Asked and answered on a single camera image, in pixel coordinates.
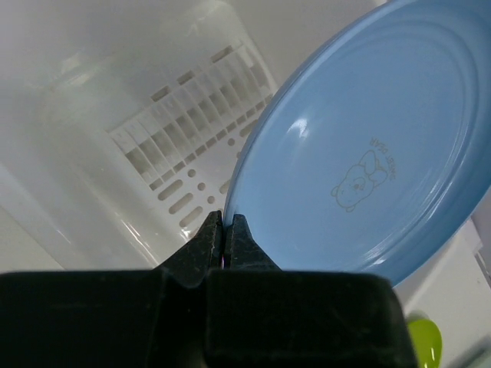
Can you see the blue round plate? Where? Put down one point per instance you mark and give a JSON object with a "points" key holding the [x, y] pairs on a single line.
{"points": [[376, 150]]}

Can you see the lime green round plate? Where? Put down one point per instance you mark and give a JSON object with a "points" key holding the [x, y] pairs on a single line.
{"points": [[426, 339]]}

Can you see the white plastic bin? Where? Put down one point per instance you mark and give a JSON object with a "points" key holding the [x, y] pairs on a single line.
{"points": [[122, 122]]}

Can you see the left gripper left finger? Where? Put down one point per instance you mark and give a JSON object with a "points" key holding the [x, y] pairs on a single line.
{"points": [[124, 318]]}

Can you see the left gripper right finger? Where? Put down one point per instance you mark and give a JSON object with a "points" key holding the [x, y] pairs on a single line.
{"points": [[260, 316]]}

